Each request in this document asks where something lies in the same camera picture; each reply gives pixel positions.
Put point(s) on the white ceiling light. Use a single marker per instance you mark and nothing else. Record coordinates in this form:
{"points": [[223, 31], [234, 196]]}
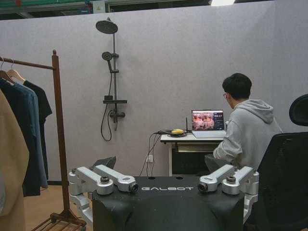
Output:
{"points": [[222, 2]]}

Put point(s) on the wooden clothes hanger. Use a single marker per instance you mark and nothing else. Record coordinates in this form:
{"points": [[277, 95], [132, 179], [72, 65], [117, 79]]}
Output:
{"points": [[16, 74], [6, 76]]}

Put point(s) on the black stick antenna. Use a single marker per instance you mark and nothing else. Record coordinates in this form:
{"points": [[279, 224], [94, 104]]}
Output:
{"points": [[186, 124]]}

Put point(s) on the dark shower rail with shelf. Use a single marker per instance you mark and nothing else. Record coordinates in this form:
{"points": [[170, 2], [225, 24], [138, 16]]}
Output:
{"points": [[115, 96]]}

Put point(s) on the open silver laptop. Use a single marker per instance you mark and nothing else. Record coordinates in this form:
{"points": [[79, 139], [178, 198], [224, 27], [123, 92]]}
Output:
{"points": [[207, 120]]}

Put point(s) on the white wall socket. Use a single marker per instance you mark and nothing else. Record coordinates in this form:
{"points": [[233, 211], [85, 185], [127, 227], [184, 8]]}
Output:
{"points": [[149, 158]]}

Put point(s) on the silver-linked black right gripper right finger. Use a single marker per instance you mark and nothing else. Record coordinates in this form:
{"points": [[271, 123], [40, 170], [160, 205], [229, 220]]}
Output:
{"points": [[231, 179]]}

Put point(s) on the person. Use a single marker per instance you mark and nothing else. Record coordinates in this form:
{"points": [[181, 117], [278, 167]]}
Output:
{"points": [[250, 127]]}

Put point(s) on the yellow round button device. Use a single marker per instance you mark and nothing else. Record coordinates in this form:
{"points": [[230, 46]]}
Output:
{"points": [[177, 131]]}

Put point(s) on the dark hand shower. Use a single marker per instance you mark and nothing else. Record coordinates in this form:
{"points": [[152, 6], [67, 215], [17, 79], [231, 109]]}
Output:
{"points": [[107, 56]]}

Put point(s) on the dark navy shirt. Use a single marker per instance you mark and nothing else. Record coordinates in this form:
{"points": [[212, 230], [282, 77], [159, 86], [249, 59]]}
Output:
{"points": [[18, 103]]}

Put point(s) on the brown wooden clothes rack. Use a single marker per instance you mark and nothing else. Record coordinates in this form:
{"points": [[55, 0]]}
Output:
{"points": [[58, 101]]}

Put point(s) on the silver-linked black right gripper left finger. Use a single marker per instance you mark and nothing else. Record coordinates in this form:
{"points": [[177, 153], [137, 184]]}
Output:
{"points": [[106, 179]]}

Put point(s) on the black mesh office chair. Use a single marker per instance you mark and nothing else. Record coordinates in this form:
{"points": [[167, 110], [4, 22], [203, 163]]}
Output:
{"points": [[284, 173]]}

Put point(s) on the beige garment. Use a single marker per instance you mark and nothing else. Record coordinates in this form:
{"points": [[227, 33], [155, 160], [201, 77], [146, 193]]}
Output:
{"points": [[12, 149]]}

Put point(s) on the black t-shirt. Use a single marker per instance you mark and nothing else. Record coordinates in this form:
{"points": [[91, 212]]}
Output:
{"points": [[43, 103]]}

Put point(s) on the dark round rain shower head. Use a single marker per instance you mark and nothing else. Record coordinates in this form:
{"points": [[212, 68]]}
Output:
{"points": [[106, 26]]}

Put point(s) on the blue-grey shirt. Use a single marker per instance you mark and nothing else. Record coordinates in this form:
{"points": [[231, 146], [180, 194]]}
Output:
{"points": [[40, 158]]}

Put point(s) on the small white desk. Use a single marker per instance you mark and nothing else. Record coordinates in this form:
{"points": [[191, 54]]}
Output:
{"points": [[168, 138]]}

